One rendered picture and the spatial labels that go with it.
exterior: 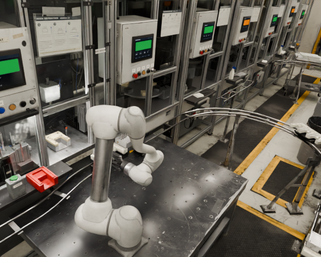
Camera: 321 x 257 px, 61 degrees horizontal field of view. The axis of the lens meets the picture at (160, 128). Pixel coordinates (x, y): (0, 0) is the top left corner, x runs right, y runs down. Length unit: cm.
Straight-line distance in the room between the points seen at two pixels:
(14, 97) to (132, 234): 100
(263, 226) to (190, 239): 134
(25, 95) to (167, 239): 122
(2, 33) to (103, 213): 107
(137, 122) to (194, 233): 87
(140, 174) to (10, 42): 108
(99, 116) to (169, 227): 89
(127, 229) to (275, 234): 182
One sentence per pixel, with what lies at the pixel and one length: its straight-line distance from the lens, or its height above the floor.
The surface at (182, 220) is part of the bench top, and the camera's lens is 197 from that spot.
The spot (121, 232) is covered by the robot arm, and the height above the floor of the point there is 86.
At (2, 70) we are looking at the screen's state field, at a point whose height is 164.
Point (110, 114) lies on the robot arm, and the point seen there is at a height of 147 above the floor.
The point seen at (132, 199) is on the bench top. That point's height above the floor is 68.
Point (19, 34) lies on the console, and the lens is 164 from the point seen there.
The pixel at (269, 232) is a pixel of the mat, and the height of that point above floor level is 1.
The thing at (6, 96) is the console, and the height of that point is 149.
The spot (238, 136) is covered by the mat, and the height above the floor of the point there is 1.
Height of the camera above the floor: 213
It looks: 30 degrees down
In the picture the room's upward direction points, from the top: 6 degrees clockwise
